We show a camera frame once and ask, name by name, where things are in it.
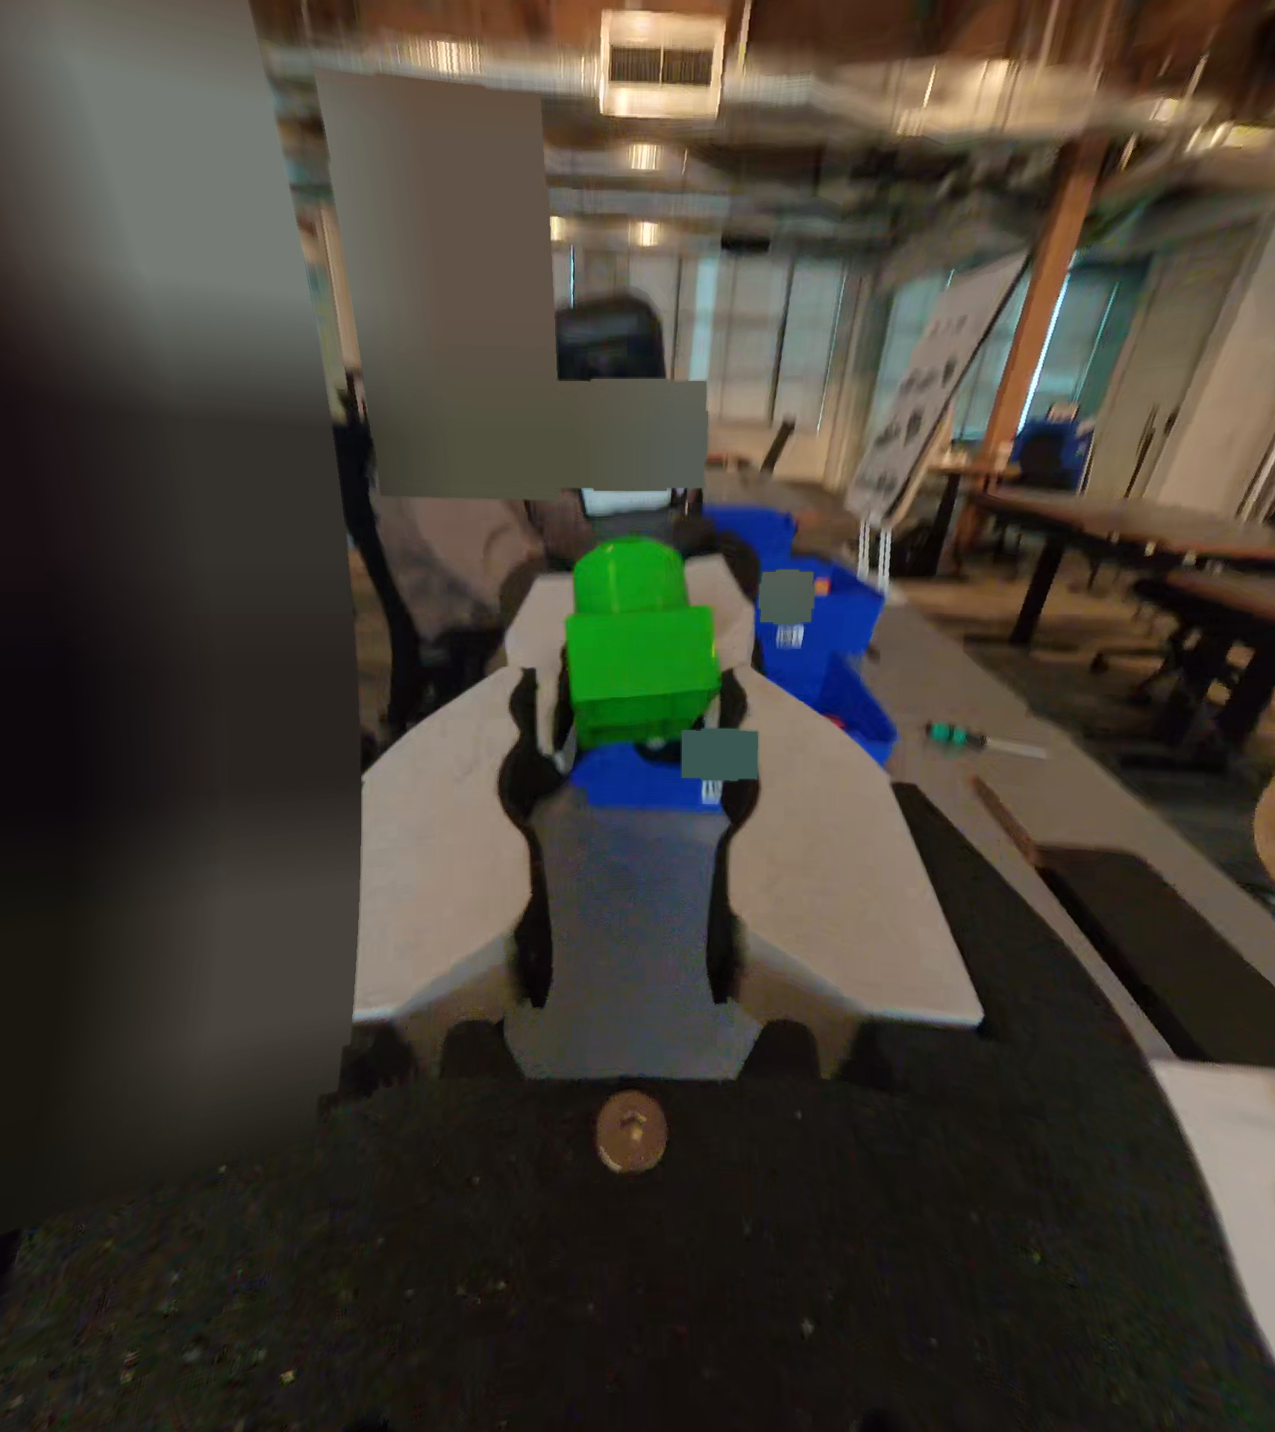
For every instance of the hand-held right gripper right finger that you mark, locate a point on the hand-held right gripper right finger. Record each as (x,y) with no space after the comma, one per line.
(861,897)

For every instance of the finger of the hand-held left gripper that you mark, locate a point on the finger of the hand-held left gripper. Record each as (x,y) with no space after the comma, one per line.
(536,615)
(723,605)

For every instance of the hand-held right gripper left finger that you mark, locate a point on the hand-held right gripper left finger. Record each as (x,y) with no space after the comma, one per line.
(436,897)

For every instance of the green mega block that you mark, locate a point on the green mega block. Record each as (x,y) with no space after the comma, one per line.
(638,649)

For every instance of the blue plastic storage bin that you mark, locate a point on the blue plastic storage bin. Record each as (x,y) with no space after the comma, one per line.
(816,637)

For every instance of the blue bin with white label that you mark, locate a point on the blue bin with white label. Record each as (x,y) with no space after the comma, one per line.
(638,777)

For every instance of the black office chair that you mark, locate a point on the black office chair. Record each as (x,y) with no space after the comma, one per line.
(380,605)

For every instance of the white ceiling vent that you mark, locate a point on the white ceiling vent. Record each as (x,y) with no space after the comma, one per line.
(660,63)

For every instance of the chair with blue jacket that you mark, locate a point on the chair with blue jacket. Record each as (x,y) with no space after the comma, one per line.
(1048,455)

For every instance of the wooden background desk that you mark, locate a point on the wooden background desk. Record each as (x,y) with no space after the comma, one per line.
(1264,615)
(1131,526)

